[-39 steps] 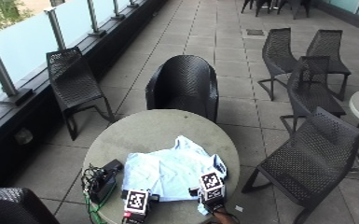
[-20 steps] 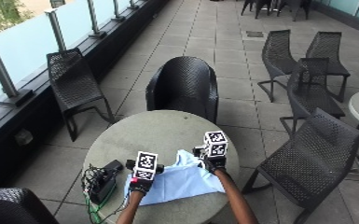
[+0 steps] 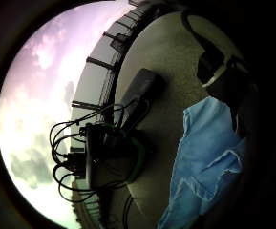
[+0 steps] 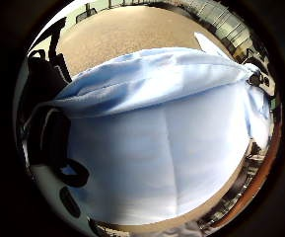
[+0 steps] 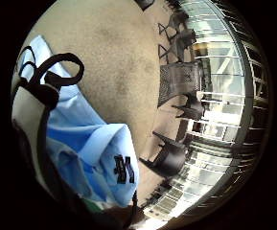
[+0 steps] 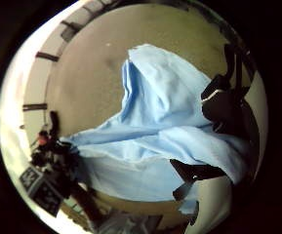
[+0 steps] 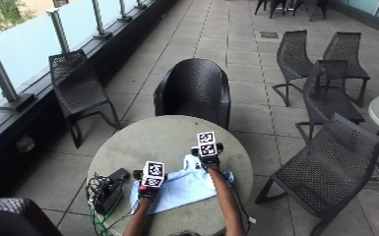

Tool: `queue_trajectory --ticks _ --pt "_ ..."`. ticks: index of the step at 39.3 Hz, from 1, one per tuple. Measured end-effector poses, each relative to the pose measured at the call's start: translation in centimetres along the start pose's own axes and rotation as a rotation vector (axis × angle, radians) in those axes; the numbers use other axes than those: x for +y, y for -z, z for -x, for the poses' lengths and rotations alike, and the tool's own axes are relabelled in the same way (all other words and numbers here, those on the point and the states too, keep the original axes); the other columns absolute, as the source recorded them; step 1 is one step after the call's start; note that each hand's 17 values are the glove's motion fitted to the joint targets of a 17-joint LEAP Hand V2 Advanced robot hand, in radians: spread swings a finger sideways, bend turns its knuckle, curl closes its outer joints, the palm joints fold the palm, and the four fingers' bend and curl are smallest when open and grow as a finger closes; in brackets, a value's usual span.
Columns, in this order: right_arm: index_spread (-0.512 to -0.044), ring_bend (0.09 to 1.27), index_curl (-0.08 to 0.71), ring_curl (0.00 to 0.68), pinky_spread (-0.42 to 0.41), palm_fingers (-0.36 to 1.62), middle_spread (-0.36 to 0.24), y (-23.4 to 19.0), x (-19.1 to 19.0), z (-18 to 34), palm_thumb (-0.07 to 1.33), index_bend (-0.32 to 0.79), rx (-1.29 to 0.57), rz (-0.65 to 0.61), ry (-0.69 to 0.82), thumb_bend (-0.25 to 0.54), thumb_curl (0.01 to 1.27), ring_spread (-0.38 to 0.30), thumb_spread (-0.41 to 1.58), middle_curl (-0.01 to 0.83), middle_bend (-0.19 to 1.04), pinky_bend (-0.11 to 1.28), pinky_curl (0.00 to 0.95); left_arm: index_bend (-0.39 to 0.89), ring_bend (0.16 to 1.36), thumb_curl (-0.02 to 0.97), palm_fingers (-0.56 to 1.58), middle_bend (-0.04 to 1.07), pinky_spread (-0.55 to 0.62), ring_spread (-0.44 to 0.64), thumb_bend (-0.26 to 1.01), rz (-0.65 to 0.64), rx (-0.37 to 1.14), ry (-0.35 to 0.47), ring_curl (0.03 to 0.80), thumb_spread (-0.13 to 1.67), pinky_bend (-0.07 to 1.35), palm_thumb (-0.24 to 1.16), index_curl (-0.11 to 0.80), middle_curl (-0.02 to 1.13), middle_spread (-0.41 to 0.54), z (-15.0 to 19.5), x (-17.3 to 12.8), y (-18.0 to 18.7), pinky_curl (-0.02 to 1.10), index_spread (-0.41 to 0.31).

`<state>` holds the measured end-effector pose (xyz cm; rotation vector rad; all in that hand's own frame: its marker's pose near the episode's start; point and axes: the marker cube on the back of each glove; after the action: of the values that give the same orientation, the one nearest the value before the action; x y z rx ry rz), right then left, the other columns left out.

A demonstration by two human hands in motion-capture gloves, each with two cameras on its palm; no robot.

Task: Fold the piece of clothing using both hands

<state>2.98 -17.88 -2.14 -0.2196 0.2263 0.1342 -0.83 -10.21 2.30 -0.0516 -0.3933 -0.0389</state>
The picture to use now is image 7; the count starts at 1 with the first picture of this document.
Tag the person's right hand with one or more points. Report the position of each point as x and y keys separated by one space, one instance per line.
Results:
x=209 y=160

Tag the black chairs group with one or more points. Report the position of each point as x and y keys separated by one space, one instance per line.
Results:
x=292 y=6

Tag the black wicker tub armchair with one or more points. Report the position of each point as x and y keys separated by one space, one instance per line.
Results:
x=193 y=88

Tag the light blue cloth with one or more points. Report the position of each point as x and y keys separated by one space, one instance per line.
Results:
x=178 y=188

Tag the person's left hand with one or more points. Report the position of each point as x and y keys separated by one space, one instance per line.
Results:
x=148 y=190

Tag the black mesh chair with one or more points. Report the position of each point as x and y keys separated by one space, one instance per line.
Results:
x=329 y=95
x=78 y=88
x=329 y=170
x=292 y=62
x=346 y=55

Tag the left white marker cube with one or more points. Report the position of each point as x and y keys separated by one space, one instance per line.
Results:
x=154 y=174

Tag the white marker cube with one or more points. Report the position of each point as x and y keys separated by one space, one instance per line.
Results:
x=208 y=143
x=154 y=174

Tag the glass balustrade with metal posts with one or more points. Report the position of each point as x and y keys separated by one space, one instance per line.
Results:
x=24 y=49

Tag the black electronics box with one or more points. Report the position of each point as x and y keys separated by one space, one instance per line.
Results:
x=110 y=191

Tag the round grey table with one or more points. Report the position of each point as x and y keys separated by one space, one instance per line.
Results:
x=164 y=147

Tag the right white marker cube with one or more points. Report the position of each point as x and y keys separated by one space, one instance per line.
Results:
x=208 y=143

